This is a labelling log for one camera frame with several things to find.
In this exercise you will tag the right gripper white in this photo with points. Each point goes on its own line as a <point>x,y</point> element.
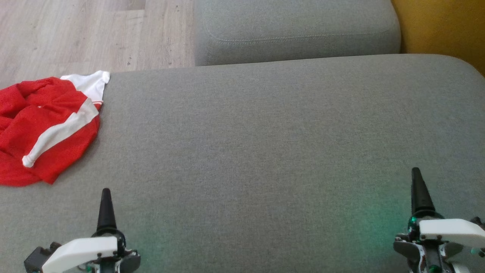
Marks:
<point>451,233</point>

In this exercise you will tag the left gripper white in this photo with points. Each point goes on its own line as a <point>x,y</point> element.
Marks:
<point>83,252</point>

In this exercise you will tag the red shorts with white stripe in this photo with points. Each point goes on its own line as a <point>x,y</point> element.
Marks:
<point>64,151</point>

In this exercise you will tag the large grey sofa seat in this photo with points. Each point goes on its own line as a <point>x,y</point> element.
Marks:
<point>242,151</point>

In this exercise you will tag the yellow furniture panel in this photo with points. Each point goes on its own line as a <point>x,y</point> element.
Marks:
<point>447,26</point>

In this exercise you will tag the grey sofa cushion block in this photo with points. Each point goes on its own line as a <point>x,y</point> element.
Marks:
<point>295,26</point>

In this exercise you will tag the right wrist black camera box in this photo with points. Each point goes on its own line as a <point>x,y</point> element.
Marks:
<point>478,222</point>

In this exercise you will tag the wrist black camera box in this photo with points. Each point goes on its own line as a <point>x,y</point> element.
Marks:
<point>36,259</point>
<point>478,222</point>

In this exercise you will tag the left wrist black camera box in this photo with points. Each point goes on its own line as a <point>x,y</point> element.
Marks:
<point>36,259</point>

